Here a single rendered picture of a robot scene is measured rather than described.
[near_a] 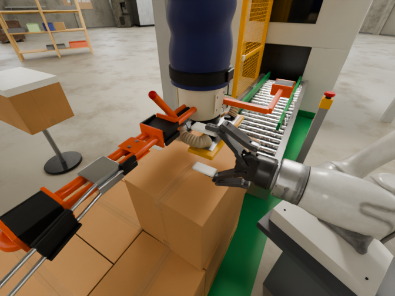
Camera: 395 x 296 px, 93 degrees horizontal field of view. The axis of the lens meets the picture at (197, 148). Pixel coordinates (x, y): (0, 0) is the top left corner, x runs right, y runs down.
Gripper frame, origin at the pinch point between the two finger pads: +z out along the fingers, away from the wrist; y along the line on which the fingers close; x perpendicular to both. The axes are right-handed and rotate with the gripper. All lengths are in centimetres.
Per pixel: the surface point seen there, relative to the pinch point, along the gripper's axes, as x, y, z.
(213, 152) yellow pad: 12.4, 11.1, 0.8
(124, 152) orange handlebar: -11.4, 0.1, 15.6
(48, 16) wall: 727, 47, 1476
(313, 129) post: 119, 48, -36
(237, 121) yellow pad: 37.1, 11.0, 1.2
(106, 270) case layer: -27, 69, 34
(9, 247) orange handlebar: -37.7, -0.6, 12.7
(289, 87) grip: 53, -2, -14
